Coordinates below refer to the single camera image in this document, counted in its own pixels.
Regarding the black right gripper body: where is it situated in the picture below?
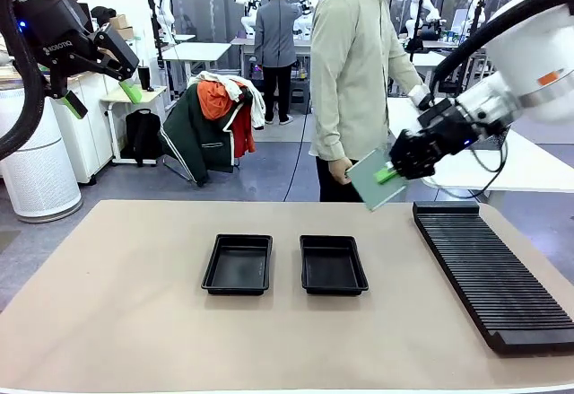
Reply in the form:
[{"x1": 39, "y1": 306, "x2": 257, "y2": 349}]
[{"x1": 416, "y1": 97, "x2": 477, "y2": 158}]

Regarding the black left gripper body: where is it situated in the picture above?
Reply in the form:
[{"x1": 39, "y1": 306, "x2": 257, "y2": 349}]
[{"x1": 12, "y1": 0, "x2": 99, "y2": 77}]

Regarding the green printed circuit board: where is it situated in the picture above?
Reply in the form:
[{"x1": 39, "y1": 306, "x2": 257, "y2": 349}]
[{"x1": 344, "y1": 148, "x2": 407, "y2": 213}]

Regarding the black plastic ESD tray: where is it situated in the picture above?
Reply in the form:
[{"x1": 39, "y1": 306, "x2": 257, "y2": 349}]
[
  {"x1": 299, "y1": 234, "x2": 370, "y2": 296},
  {"x1": 200, "y1": 233, "x2": 274, "y2": 296}
]

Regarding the person's right forearm beige sleeve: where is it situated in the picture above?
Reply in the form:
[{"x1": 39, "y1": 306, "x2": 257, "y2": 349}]
[{"x1": 309, "y1": 97, "x2": 355, "y2": 164}]

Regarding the person's left forearm beige sleeve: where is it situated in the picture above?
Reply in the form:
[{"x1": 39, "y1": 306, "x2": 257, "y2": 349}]
[{"x1": 385, "y1": 39, "x2": 434, "y2": 110}]

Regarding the person's right hand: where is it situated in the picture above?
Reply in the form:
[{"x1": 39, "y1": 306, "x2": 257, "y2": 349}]
[{"x1": 328, "y1": 156, "x2": 360, "y2": 188}]

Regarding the white cabinet with wooden top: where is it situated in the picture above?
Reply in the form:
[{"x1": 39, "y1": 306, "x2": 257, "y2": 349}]
[{"x1": 48, "y1": 70, "x2": 129, "y2": 185}]

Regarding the black tumbler with straw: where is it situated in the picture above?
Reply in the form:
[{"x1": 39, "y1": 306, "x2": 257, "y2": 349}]
[{"x1": 136, "y1": 65, "x2": 156, "y2": 93}]

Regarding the small white side table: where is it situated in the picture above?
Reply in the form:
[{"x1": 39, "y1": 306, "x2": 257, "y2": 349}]
[{"x1": 99, "y1": 83, "x2": 170, "y2": 165}]

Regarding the white lab table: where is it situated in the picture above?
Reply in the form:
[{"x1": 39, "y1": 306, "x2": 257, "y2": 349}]
[
  {"x1": 230, "y1": 37, "x2": 315, "y2": 79},
  {"x1": 405, "y1": 48, "x2": 454, "y2": 81},
  {"x1": 161, "y1": 42, "x2": 232, "y2": 91}
]

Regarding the black backpack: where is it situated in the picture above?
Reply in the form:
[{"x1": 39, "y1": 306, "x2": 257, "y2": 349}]
[{"x1": 120, "y1": 109, "x2": 163, "y2": 167}]

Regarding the white cylindrical air purifier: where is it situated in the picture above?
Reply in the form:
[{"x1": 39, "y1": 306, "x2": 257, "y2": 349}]
[{"x1": 0, "y1": 88, "x2": 84, "y2": 224}]

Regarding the black tripod stand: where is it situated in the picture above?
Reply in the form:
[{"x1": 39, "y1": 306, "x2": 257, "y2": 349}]
[
  {"x1": 465, "y1": 0, "x2": 489, "y2": 45},
  {"x1": 403, "y1": 0, "x2": 427, "y2": 54}
]

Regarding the orange garment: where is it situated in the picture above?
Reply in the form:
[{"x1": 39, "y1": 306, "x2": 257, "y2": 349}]
[{"x1": 196, "y1": 79, "x2": 235, "y2": 121}]

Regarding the dark green jacket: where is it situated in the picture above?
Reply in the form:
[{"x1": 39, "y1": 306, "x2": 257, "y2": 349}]
[{"x1": 160, "y1": 83, "x2": 246, "y2": 188}]

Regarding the person in beige shirt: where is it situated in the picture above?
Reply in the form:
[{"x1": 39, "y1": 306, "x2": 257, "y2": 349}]
[{"x1": 309, "y1": 0, "x2": 434, "y2": 203}]

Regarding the grey step stool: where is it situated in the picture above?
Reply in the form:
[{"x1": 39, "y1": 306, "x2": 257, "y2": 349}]
[{"x1": 289, "y1": 83, "x2": 313, "y2": 115}]

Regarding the cream white garment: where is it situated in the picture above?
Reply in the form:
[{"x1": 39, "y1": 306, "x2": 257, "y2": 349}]
[{"x1": 187, "y1": 70, "x2": 267, "y2": 130}]

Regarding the black slotted board rack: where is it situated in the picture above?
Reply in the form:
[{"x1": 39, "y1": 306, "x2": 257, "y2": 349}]
[{"x1": 412, "y1": 200, "x2": 574, "y2": 355}]

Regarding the red garment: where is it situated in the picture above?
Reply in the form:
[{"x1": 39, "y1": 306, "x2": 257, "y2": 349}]
[{"x1": 230, "y1": 100, "x2": 257, "y2": 159}]

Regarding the person in grey jacket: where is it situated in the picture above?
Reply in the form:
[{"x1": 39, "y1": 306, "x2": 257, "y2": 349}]
[{"x1": 253, "y1": 0, "x2": 305, "y2": 127}]

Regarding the left arm black cable sleeve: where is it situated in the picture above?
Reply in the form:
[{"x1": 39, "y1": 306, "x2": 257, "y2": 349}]
[{"x1": 0, "y1": 0, "x2": 47, "y2": 162}]

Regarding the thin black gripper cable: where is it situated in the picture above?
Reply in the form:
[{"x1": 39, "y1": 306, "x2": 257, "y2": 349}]
[{"x1": 421, "y1": 128, "x2": 510, "y2": 201}]

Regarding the long hanging black cable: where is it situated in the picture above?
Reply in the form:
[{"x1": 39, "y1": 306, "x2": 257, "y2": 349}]
[{"x1": 282, "y1": 0, "x2": 351, "y2": 202}]

